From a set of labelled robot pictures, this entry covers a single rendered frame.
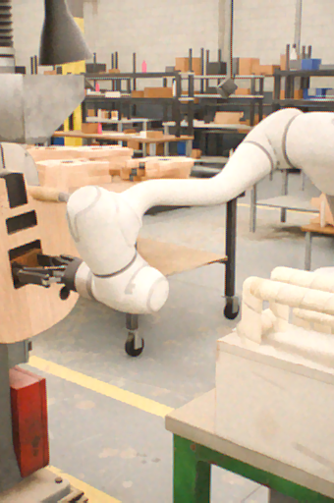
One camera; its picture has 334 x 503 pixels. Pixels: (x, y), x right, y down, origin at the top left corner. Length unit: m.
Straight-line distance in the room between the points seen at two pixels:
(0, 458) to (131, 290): 1.00
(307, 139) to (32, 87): 0.61
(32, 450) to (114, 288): 1.00
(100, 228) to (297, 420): 0.51
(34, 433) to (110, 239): 1.07
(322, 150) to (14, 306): 0.80
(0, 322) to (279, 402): 0.79
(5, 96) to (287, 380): 0.84
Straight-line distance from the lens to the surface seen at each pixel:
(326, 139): 1.57
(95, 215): 1.29
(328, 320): 1.20
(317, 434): 1.08
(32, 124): 1.48
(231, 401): 1.15
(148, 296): 1.36
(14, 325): 1.68
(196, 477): 1.30
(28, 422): 2.22
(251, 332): 1.09
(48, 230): 1.70
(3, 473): 2.24
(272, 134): 1.65
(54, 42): 1.67
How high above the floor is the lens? 1.50
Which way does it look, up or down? 14 degrees down
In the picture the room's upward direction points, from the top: straight up
